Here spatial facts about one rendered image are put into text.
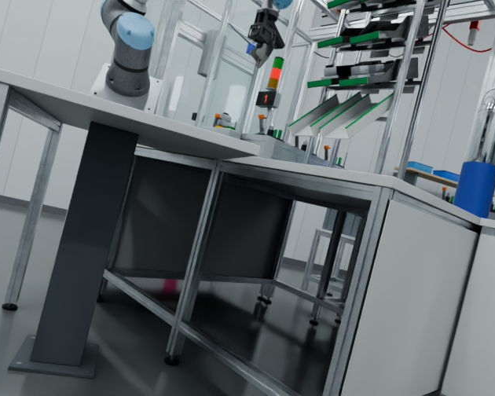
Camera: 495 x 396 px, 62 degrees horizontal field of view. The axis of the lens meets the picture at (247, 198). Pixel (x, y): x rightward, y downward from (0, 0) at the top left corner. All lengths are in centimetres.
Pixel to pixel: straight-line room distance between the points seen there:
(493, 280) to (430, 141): 505
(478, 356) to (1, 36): 518
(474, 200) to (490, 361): 70
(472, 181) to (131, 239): 173
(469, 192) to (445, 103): 489
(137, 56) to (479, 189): 155
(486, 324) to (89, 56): 471
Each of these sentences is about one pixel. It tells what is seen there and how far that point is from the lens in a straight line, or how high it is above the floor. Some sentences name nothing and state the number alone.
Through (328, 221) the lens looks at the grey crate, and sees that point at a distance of 380.
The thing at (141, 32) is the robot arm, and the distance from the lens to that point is 144.
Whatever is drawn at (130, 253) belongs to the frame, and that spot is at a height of 26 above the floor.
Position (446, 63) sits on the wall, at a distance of 706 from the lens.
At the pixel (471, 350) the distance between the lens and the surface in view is 184.
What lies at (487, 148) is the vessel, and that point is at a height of 120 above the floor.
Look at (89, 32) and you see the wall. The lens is 543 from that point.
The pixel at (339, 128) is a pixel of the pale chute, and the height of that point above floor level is 104.
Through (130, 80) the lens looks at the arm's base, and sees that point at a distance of 150.
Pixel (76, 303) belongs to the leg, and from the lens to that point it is 155.
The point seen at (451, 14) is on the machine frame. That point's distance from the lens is 289.
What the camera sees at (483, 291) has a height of 59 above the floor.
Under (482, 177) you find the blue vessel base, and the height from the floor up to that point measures 106.
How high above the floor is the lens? 71
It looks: level
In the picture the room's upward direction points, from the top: 14 degrees clockwise
